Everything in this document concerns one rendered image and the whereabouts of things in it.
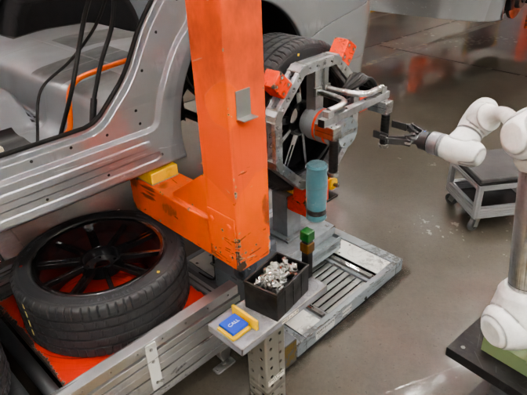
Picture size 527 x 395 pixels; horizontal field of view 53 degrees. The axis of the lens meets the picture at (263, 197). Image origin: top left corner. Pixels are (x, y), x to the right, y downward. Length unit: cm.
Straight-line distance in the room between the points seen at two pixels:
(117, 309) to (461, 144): 136
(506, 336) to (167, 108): 142
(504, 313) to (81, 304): 135
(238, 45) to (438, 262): 174
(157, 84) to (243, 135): 55
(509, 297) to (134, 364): 121
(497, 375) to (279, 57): 136
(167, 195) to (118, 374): 68
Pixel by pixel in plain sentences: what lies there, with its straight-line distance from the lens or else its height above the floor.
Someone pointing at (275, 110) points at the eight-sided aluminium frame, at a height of 98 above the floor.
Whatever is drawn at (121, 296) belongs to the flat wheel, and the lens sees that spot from 191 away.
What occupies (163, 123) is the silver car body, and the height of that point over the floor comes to 92.
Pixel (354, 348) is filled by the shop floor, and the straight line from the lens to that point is 236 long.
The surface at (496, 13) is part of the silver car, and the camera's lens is 470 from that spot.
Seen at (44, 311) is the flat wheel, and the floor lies 49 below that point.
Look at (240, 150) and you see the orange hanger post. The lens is 167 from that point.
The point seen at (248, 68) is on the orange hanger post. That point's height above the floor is 124.
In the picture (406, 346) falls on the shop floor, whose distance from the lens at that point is 240.
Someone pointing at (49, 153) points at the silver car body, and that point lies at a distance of 194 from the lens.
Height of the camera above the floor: 170
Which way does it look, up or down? 30 degrees down
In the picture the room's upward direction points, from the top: 2 degrees counter-clockwise
